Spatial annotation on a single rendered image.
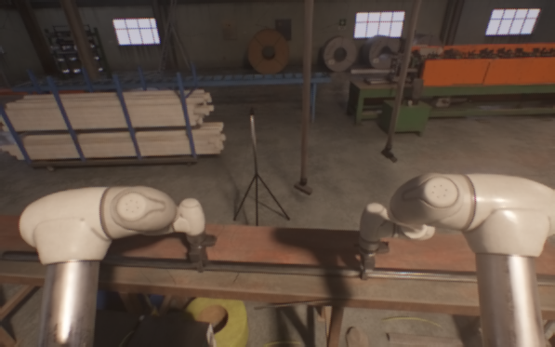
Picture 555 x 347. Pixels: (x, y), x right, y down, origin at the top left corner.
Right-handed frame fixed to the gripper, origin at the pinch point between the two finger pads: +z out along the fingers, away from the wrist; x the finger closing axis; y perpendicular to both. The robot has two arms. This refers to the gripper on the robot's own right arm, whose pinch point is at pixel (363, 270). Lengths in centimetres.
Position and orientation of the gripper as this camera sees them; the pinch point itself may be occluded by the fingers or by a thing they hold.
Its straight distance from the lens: 146.0
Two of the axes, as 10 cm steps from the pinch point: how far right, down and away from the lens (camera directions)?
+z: 0.2, 8.7, 5.0
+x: -0.8, 5.0, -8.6
